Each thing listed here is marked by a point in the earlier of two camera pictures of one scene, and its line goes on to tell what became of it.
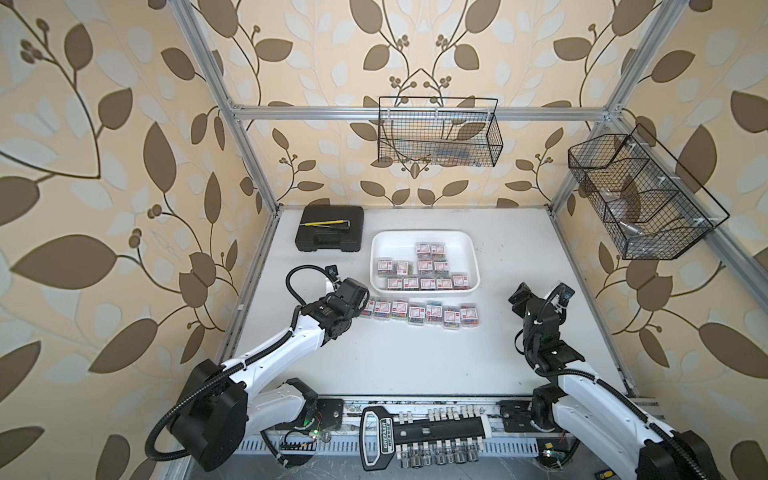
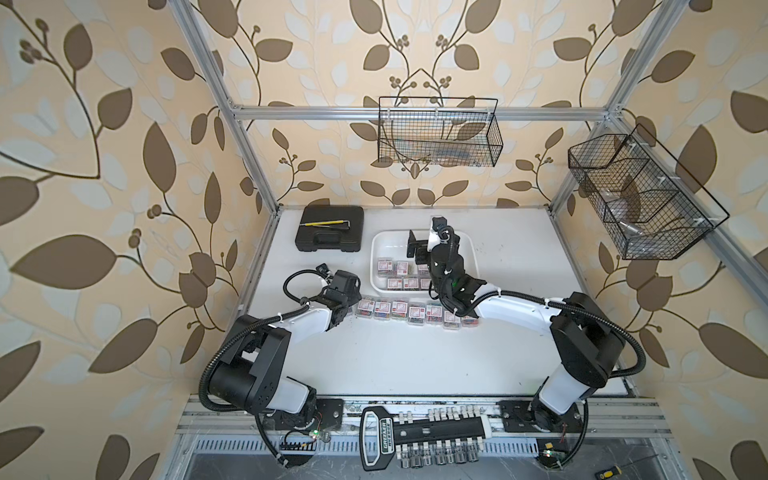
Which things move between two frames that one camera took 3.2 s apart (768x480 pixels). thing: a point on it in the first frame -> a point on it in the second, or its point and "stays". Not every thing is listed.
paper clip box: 416,315 stays
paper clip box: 368,311 stays
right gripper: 523,294 -> 424,250
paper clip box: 399,309 stays
